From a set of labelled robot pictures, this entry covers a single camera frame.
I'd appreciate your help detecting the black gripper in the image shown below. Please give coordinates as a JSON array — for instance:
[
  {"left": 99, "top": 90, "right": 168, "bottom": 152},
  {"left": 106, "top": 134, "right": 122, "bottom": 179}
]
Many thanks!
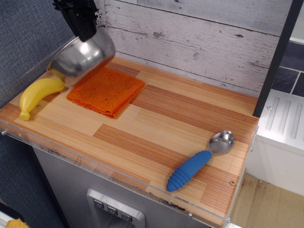
[{"left": 52, "top": 0, "right": 98, "bottom": 42}]

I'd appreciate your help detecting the stainless steel bowl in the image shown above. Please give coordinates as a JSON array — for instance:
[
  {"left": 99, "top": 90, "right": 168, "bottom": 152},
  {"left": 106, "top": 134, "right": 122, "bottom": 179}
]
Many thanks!
[{"left": 47, "top": 26, "right": 116, "bottom": 87}]

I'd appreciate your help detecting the orange folded cloth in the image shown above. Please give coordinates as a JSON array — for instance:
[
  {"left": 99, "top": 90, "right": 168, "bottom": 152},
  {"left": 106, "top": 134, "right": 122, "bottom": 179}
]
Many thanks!
[{"left": 67, "top": 67, "right": 145, "bottom": 119}]

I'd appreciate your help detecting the yellow plastic banana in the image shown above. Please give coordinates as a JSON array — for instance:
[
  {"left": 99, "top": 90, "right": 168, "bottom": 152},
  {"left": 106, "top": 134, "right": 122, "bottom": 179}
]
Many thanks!
[{"left": 19, "top": 78, "right": 65, "bottom": 120}]

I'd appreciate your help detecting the clear acrylic table edge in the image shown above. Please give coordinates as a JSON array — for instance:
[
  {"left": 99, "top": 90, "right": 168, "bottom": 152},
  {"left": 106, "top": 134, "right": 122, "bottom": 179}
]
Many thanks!
[{"left": 0, "top": 121, "right": 232, "bottom": 228}]

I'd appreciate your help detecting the grey toy fridge cabinet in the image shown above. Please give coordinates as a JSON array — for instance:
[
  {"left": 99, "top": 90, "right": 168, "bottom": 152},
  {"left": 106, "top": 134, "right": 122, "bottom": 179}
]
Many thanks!
[{"left": 34, "top": 148, "right": 206, "bottom": 228}]

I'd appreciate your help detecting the silver dispenser button panel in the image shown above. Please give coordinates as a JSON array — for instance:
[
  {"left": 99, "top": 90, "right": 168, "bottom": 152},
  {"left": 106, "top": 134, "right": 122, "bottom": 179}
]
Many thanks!
[{"left": 86, "top": 188, "right": 146, "bottom": 228}]

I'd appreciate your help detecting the yellow object at corner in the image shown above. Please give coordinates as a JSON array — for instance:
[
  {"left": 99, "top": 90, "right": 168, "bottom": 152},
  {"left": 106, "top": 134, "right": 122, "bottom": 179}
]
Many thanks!
[{"left": 5, "top": 219, "right": 29, "bottom": 228}]

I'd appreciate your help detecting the white ridged toy sink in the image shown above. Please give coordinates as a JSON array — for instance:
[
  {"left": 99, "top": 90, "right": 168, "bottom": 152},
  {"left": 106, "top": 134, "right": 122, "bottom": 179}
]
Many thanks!
[{"left": 246, "top": 90, "right": 304, "bottom": 195}]

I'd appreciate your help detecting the blue handled metal spoon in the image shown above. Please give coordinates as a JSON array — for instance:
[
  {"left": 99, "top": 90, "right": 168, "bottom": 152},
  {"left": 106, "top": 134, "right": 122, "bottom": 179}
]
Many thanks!
[{"left": 167, "top": 131, "right": 235, "bottom": 192}]

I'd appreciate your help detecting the dark right vertical post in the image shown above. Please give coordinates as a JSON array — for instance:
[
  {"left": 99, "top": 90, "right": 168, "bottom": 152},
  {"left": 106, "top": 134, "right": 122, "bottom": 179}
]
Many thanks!
[{"left": 253, "top": 0, "right": 304, "bottom": 117}]

